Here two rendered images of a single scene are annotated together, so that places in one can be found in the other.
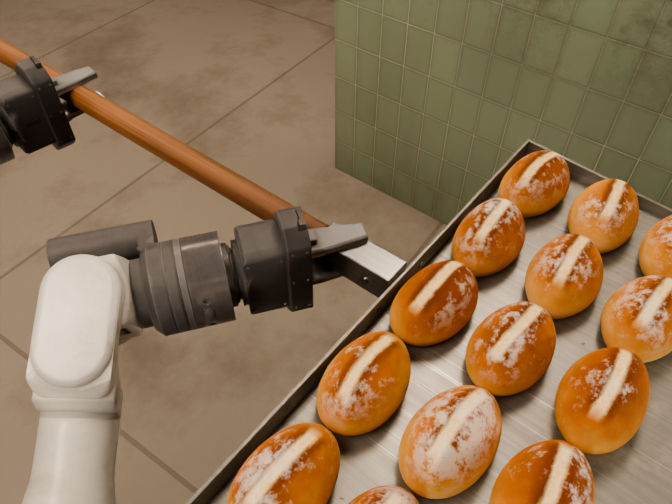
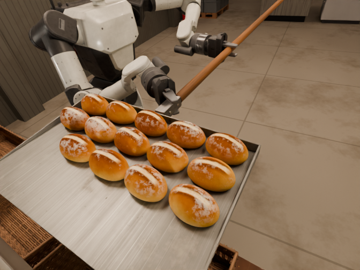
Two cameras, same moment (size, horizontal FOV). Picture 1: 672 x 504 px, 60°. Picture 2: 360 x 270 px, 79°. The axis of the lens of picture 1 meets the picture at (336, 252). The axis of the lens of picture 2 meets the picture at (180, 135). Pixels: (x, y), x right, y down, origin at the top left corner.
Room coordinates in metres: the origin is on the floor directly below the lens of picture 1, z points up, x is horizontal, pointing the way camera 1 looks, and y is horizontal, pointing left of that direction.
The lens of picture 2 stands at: (0.37, -0.56, 1.57)
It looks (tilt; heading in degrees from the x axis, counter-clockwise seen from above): 41 degrees down; 87
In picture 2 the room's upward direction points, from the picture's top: 6 degrees counter-clockwise
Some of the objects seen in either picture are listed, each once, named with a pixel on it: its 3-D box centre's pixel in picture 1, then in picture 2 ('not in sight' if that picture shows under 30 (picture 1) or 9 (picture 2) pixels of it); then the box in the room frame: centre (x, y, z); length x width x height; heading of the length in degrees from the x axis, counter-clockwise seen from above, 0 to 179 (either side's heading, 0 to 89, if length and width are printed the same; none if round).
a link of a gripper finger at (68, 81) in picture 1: (70, 77); (230, 44); (0.67, 0.34, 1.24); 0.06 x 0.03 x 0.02; 134
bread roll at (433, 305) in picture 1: (436, 296); (150, 121); (0.32, -0.09, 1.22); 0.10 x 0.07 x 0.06; 137
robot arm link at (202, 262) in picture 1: (245, 269); (162, 89); (0.36, 0.09, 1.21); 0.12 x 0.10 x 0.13; 107
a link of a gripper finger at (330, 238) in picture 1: (335, 235); (170, 95); (0.39, 0.00, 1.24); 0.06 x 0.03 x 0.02; 107
